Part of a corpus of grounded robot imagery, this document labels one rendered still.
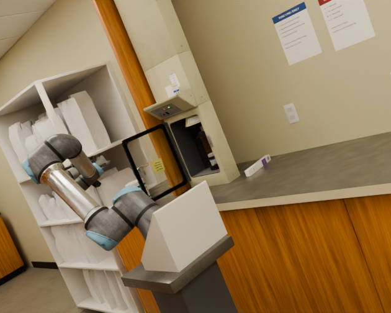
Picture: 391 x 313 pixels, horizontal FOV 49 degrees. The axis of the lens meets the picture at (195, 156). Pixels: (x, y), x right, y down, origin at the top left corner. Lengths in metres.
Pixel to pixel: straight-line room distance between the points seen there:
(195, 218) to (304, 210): 0.53
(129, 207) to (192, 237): 0.27
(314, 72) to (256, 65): 0.37
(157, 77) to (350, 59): 1.06
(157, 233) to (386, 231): 0.85
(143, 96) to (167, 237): 1.33
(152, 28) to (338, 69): 1.02
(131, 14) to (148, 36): 0.17
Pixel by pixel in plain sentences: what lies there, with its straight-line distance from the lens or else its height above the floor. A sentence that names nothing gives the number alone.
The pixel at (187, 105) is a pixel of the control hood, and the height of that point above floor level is 1.43.
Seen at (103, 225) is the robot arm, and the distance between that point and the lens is 1.62.
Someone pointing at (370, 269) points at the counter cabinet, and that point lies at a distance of 1.87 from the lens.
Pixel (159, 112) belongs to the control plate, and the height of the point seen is 1.46.
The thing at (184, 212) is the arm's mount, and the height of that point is 1.11.
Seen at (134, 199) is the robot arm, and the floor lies 1.19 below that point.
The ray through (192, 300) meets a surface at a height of 0.81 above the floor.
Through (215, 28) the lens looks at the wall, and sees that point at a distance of 2.73.
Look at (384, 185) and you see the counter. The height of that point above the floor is 0.93.
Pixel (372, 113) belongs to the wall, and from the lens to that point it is 2.35.
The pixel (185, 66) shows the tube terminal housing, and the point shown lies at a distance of 2.39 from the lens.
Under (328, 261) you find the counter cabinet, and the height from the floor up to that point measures 0.61.
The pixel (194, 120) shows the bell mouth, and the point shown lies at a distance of 2.46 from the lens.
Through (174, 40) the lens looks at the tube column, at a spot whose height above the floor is 1.79.
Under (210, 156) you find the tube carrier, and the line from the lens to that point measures 2.52.
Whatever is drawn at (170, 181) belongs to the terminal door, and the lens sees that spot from 2.56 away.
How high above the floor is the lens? 1.47
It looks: 8 degrees down
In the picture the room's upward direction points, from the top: 22 degrees counter-clockwise
